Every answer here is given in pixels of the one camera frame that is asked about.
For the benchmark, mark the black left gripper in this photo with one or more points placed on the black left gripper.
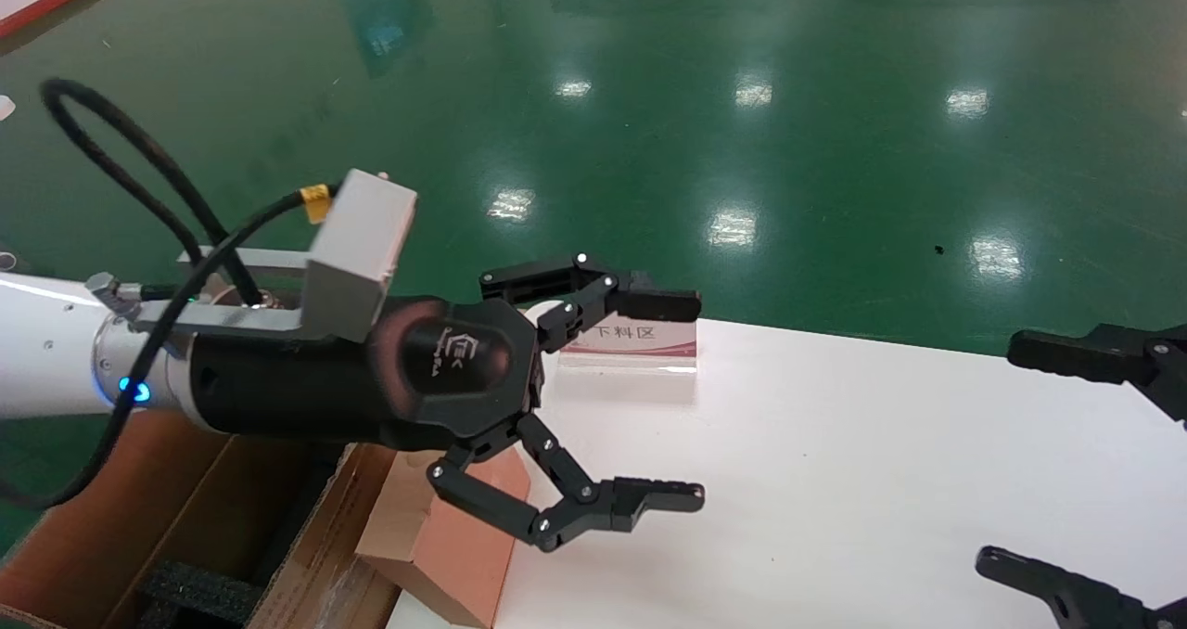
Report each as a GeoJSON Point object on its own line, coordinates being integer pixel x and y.
{"type": "Point", "coordinates": [306, 388]}

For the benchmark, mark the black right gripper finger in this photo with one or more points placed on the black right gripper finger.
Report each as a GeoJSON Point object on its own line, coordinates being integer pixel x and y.
{"type": "Point", "coordinates": [1066, 355]}
{"type": "Point", "coordinates": [1066, 596]}

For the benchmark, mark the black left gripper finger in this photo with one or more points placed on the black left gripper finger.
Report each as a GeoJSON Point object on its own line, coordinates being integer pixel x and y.
{"type": "Point", "coordinates": [575, 513]}
{"type": "Point", "coordinates": [593, 281]}

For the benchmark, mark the small cardboard box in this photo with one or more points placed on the small cardboard box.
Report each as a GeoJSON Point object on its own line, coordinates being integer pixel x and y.
{"type": "Point", "coordinates": [445, 555]}

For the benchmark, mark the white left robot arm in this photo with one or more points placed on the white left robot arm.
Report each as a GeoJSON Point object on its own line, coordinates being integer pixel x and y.
{"type": "Point", "coordinates": [46, 351]}

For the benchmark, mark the large cardboard box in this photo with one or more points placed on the large cardboard box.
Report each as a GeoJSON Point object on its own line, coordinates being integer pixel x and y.
{"type": "Point", "coordinates": [93, 536]}

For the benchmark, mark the acrylic sign with Chinese text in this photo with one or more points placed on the acrylic sign with Chinese text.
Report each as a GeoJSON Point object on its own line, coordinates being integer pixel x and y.
{"type": "Point", "coordinates": [649, 341]}

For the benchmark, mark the black foam insert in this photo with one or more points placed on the black foam insert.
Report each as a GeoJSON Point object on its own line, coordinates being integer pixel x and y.
{"type": "Point", "coordinates": [199, 592]}

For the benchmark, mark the silver camera mounting bracket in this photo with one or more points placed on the silver camera mounting bracket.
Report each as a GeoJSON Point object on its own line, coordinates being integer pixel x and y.
{"type": "Point", "coordinates": [232, 318]}

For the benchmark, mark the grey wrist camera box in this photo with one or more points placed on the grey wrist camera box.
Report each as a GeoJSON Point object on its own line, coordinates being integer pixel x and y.
{"type": "Point", "coordinates": [357, 249]}

